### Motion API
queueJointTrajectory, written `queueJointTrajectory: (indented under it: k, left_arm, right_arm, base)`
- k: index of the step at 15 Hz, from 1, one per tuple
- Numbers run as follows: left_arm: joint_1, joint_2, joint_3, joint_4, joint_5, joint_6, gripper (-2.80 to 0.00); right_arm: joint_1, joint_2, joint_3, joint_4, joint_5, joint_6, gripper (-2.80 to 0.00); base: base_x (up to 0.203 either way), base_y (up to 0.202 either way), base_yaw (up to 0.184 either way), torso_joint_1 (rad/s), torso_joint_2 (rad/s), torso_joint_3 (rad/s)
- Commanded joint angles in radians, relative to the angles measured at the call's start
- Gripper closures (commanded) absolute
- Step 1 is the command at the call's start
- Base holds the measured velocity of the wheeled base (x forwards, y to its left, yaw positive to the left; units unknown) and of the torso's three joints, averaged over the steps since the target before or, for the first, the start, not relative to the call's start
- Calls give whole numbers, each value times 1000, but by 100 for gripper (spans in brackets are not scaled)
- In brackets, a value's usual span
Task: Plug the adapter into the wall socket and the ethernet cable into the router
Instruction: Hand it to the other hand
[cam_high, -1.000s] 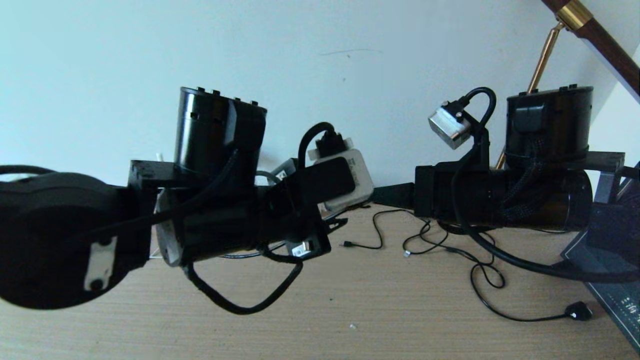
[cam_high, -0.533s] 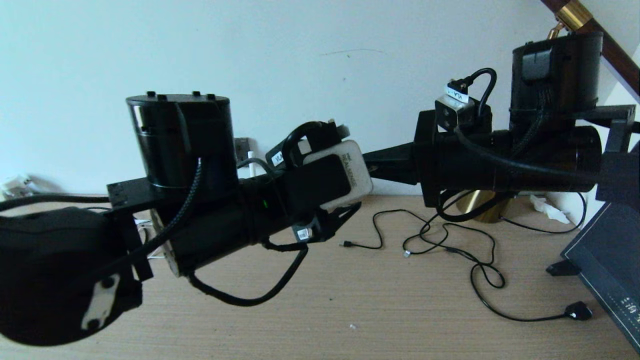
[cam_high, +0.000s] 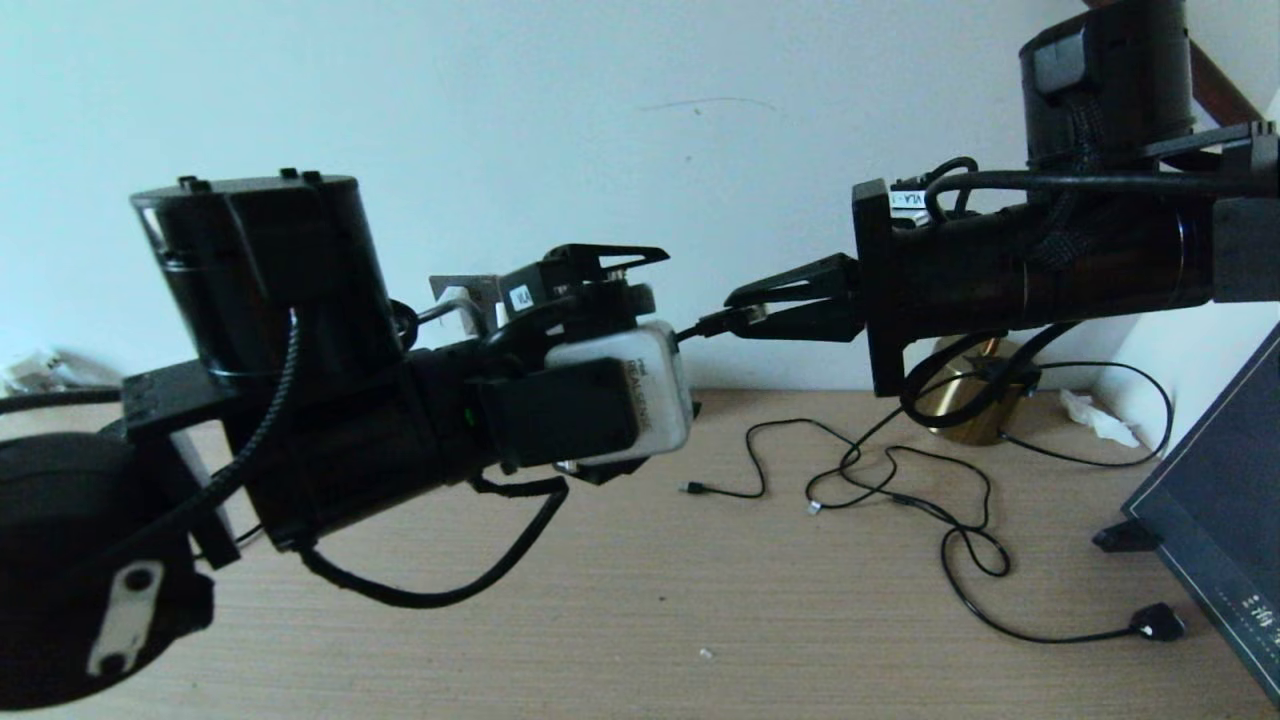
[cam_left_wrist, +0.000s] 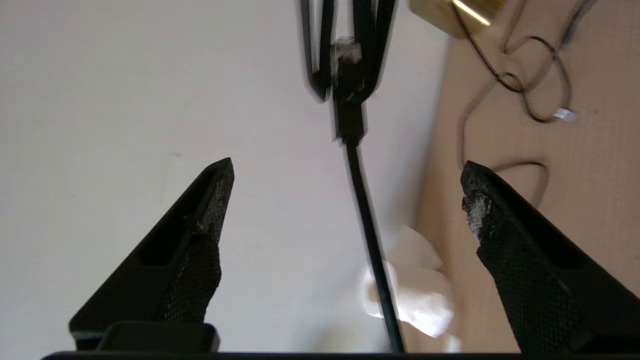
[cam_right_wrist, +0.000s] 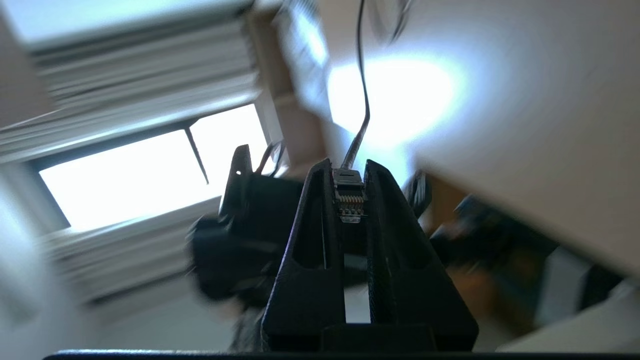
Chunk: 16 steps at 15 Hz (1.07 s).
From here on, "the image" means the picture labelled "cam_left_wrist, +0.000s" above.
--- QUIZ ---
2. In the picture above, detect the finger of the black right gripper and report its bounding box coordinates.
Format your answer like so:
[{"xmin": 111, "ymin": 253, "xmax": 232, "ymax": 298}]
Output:
[
  {"xmin": 300, "ymin": 0, "xmax": 336, "ymax": 103},
  {"xmin": 350, "ymin": 0, "xmax": 398, "ymax": 103}
]

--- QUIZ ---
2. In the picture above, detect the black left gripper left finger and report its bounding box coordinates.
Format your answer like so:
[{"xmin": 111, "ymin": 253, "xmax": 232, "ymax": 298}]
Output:
[{"xmin": 70, "ymin": 157, "xmax": 235, "ymax": 351}]

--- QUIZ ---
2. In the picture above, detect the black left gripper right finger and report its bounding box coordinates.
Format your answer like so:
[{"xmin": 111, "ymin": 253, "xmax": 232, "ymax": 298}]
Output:
[{"xmin": 460, "ymin": 161, "xmax": 640, "ymax": 353}]

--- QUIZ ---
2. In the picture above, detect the black ethernet cable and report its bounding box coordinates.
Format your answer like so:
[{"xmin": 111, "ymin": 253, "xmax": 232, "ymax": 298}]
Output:
[{"xmin": 330, "ymin": 37, "xmax": 406, "ymax": 353}]

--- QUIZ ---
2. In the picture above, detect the brass desk lamp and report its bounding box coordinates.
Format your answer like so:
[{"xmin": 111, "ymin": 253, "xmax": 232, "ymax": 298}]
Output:
[{"xmin": 409, "ymin": 0, "xmax": 506, "ymax": 40}]

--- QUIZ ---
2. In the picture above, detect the white toilet paper roll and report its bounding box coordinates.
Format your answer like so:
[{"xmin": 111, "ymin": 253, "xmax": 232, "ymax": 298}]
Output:
[{"xmin": 357, "ymin": 225, "xmax": 456, "ymax": 338}]

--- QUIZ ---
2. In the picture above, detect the thin black USB cable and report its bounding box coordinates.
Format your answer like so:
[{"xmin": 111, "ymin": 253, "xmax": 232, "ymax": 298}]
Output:
[{"xmin": 460, "ymin": 85, "xmax": 551, "ymax": 206}]

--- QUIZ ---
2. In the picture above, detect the black lamp power cable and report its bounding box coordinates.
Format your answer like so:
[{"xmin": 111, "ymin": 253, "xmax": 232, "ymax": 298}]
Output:
[{"xmin": 450, "ymin": 0, "xmax": 596, "ymax": 123}]

